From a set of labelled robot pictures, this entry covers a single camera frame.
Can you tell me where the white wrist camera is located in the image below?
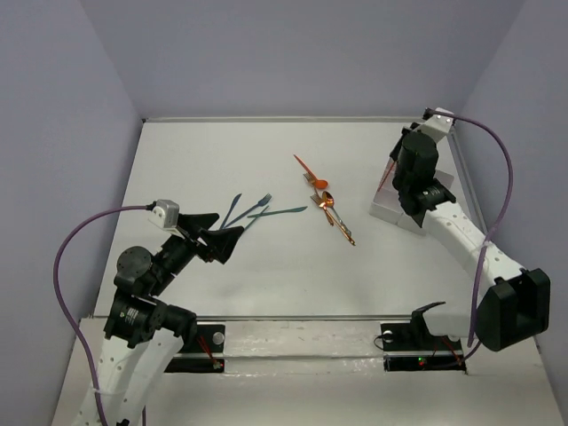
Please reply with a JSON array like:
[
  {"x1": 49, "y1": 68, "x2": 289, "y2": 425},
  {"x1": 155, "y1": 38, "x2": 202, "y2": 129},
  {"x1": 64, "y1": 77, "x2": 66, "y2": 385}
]
[
  {"x1": 148, "y1": 199, "x2": 179, "y2": 230},
  {"x1": 418, "y1": 107, "x2": 454, "y2": 144}
]

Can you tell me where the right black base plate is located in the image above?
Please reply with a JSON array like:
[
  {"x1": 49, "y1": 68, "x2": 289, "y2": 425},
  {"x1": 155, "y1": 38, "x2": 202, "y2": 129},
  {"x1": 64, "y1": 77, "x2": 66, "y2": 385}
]
[{"x1": 374, "y1": 322, "x2": 467, "y2": 373}]

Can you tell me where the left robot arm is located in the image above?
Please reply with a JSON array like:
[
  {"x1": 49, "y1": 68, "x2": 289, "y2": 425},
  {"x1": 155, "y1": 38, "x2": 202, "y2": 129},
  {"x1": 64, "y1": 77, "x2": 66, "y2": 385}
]
[{"x1": 74, "y1": 201, "x2": 244, "y2": 425}]

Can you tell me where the blue plastic knife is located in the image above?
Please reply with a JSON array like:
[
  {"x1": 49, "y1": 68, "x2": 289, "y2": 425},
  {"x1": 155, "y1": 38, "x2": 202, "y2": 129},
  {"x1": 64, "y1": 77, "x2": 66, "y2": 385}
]
[{"x1": 220, "y1": 193, "x2": 242, "y2": 229}]

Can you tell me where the copper metal spoon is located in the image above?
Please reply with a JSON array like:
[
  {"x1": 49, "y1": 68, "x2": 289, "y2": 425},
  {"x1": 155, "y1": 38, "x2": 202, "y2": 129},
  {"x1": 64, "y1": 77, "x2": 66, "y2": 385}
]
[{"x1": 322, "y1": 191, "x2": 351, "y2": 236}]

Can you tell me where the orange plastic fork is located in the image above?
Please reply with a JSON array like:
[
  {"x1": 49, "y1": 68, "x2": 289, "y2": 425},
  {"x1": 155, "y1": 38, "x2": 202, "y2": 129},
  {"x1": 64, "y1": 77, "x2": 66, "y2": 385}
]
[{"x1": 376, "y1": 160, "x2": 396, "y2": 192}]

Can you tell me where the blue plastic fork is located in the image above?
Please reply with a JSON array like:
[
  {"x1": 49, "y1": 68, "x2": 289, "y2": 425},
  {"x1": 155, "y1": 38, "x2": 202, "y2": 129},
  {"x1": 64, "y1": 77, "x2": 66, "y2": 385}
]
[{"x1": 226, "y1": 193, "x2": 272, "y2": 227}]

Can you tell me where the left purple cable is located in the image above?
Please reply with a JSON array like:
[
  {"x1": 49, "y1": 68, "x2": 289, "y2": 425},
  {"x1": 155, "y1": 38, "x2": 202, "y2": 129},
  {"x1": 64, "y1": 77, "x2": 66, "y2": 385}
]
[{"x1": 52, "y1": 202, "x2": 154, "y2": 426}]

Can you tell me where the white divided container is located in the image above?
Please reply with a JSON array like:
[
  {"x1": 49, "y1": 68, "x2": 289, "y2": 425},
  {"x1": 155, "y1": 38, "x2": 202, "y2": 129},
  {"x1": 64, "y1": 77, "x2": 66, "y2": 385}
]
[{"x1": 367, "y1": 168, "x2": 456, "y2": 232}]

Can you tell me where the orange plastic spoon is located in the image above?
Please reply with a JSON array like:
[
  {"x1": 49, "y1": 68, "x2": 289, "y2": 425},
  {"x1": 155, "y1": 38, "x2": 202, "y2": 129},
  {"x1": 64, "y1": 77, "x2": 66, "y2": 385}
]
[{"x1": 311, "y1": 179, "x2": 328, "y2": 190}]

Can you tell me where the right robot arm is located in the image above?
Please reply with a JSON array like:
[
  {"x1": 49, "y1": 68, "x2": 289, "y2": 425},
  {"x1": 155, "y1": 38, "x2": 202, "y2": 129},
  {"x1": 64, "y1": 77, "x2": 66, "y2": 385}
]
[{"x1": 390, "y1": 123, "x2": 551, "y2": 351}]

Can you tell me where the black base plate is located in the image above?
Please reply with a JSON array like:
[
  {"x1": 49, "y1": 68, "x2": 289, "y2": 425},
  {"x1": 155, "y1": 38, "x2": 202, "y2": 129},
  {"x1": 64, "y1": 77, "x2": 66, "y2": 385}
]
[
  {"x1": 165, "y1": 323, "x2": 225, "y2": 374},
  {"x1": 374, "y1": 322, "x2": 467, "y2": 373}
]

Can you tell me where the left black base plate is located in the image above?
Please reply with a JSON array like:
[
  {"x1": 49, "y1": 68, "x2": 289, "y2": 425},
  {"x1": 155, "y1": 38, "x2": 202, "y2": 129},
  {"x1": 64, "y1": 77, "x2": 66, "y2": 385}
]
[{"x1": 165, "y1": 323, "x2": 225, "y2": 374}]

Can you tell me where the orange plastic knife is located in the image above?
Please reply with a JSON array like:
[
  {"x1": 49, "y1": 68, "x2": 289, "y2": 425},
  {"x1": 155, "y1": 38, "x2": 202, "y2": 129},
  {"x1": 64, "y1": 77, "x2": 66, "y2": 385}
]
[{"x1": 293, "y1": 154, "x2": 317, "y2": 179}]

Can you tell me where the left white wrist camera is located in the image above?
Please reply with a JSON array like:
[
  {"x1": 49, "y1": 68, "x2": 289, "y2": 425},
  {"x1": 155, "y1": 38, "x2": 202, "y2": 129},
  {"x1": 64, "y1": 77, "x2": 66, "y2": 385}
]
[{"x1": 148, "y1": 199, "x2": 179, "y2": 230}]

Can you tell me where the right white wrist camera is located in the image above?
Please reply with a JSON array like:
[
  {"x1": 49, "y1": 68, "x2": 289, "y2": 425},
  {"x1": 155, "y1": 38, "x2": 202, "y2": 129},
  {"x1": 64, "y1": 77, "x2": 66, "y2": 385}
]
[{"x1": 418, "y1": 107, "x2": 454, "y2": 144}]

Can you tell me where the teal plastic fork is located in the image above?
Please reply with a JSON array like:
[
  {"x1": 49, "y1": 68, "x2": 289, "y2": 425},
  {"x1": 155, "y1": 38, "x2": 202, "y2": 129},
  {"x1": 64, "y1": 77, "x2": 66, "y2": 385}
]
[{"x1": 243, "y1": 205, "x2": 270, "y2": 232}]

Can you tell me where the teal plastic knife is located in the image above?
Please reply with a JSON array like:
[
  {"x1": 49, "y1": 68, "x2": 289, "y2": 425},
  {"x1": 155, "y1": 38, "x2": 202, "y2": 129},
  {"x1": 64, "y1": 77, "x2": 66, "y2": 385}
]
[{"x1": 248, "y1": 206, "x2": 307, "y2": 218}]

